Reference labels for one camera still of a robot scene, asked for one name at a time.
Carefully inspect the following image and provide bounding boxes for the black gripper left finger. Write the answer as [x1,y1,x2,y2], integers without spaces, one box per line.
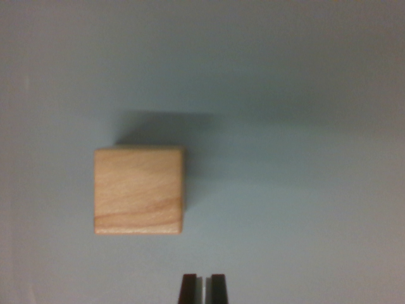
[178,274,203,304]

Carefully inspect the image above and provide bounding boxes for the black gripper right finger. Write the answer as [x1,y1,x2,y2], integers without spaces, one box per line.
[205,274,230,304]

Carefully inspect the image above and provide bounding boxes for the wooden cube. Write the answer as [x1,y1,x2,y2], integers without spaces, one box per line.
[93,145,186,236]

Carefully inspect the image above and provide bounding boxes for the pale blue plastic tray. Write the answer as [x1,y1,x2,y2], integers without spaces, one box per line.
[0,0,405,304]

